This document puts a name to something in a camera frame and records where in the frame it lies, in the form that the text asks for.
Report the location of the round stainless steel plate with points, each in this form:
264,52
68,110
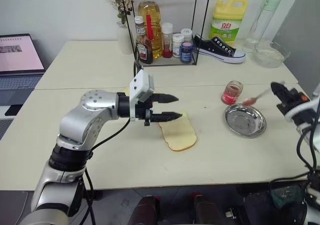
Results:
245,121

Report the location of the black phone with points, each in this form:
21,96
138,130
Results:
13,110

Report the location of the clear glass bowl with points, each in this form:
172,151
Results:
270,56

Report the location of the blue jar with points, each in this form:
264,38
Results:
186,51

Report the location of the black white canvas shoe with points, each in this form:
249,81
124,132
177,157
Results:
215,48

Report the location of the dark rounded shape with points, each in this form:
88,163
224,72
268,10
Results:
207,210
146,210

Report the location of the white lidded plastic bottle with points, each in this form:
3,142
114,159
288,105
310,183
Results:
187,33

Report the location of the white bread slice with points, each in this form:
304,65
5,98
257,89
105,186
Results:
178,135
127,91

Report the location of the metal spoon with jam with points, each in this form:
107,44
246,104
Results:
250,101

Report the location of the white-capped jar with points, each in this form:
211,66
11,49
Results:
177,46

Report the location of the ketchup bottle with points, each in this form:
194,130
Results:
143,47

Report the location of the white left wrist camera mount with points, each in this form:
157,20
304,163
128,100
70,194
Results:
141,83

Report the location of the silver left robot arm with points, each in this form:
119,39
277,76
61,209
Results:
75,120

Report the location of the clear bottle with green lid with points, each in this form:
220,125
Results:
262,20

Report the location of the grey laptop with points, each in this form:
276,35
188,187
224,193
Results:
18,60

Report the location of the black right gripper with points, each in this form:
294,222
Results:
293,96

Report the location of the yellow dish detergent bottle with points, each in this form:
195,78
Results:
225,22

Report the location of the yellow cooking oil bottle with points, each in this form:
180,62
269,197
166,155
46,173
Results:
150,15

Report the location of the dried flower bouquet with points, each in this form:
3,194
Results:
120,0

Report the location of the green cloth bundle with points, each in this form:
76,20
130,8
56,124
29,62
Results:
287,193

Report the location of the clear jar with red contents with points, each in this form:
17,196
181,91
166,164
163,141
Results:
167,42

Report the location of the red jam glass jar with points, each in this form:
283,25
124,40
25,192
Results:
231,93

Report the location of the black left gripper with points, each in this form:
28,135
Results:
146,110

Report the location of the white vase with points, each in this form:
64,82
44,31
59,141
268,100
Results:
123,38

